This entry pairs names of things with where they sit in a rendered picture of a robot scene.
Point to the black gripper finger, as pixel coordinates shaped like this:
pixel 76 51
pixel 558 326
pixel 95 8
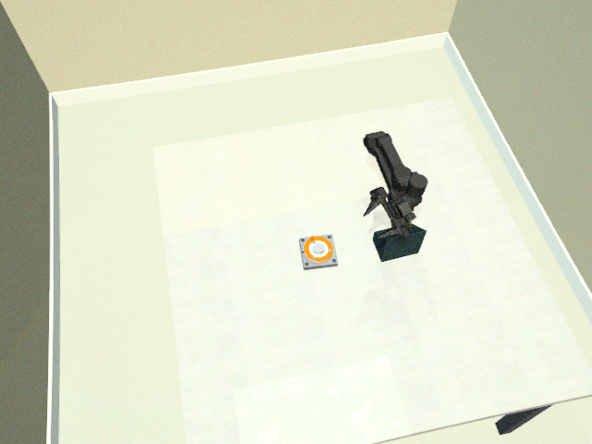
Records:
pixel 375 202
pixel 394 232

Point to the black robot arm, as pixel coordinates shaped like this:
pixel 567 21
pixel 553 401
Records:
pixel 399 179

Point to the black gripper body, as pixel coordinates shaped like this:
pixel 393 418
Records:
pixel 392 212

